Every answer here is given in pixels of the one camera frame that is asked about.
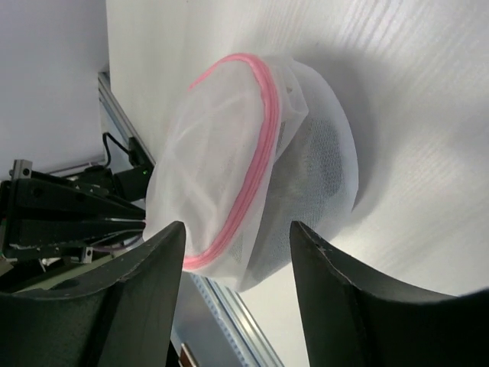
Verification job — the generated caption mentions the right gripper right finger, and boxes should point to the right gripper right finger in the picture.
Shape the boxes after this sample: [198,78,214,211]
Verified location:
[290,221,488,366]

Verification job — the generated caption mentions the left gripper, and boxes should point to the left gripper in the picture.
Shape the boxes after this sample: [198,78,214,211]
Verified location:
[1,160,145,291]

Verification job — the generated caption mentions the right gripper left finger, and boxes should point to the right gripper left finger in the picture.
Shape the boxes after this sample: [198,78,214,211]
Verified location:
[1,222,186,366]

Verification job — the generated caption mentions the black bra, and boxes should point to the black bra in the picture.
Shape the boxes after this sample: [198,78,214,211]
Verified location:
[240,115,343,291]

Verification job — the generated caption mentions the pink-trimmed mesh laundry bag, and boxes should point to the pink-trimmed mesh laundry bag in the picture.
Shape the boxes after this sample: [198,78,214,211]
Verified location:
[143,54,358,292]

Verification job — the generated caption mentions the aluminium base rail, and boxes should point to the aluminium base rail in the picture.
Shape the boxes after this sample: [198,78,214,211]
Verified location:
[99,61,308,366]

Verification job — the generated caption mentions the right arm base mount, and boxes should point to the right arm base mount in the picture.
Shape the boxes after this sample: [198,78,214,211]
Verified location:
[79,132,154,202]

